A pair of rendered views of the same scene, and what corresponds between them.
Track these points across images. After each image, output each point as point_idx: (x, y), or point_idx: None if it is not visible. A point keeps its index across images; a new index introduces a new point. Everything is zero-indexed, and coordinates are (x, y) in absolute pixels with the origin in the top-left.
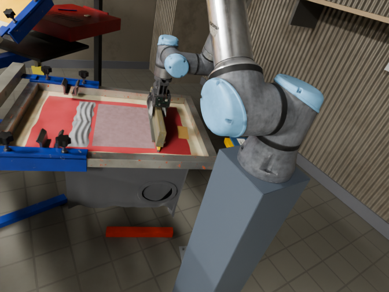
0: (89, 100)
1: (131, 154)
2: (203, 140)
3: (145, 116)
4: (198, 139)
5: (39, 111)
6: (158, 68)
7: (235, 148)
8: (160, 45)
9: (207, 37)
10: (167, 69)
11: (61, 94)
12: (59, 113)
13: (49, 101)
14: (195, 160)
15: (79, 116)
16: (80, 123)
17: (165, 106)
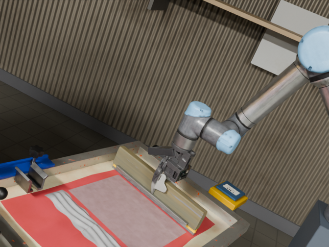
0: (53, 188)
1: None
2: (215, 202)
3: (130, 189)
4: (202, 202)
5: (28, 235)
6: (188, 140)
7: (323, 219)
8: (197, 117)
9: (249, 107)
10: (225, 148)
11: (10, 191)
12: (52, 227)
13: (13, 211)
14: (237, 232)
15: (81, 222)
16: (96, 233)
17: (184, 178)
